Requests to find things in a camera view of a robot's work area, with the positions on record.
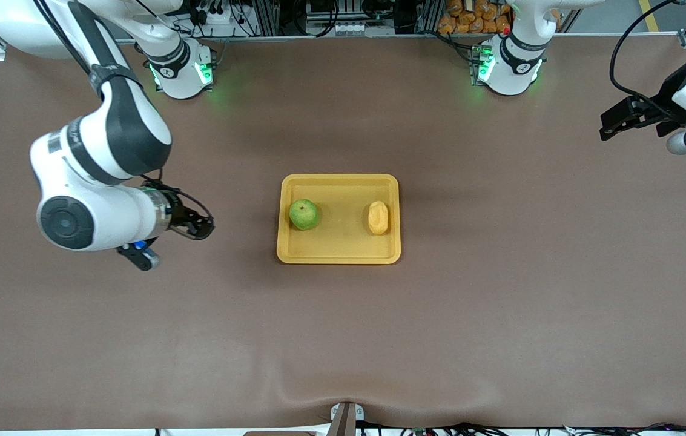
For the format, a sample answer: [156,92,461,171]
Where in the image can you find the green apple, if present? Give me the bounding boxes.
[289,199,321,231]

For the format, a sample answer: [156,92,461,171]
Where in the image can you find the yellow potato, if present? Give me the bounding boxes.
[368,201,389,236]

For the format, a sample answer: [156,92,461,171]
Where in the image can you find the yellow plastic tray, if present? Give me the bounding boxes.
[276,174,402,265]

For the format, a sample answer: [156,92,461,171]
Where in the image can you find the brown table mat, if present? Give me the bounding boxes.
[0,35,686,432]

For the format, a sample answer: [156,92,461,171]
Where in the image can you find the orange toy food pile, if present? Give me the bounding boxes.
[437,0,562,35]

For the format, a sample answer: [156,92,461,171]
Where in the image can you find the white power strip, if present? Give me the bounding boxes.
[194,5,243,28]

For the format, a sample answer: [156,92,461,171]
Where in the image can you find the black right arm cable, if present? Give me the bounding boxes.
[31,0,215,223]

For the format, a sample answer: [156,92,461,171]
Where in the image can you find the aluminium table edge rail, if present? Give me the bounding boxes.
[116,33,682,44]

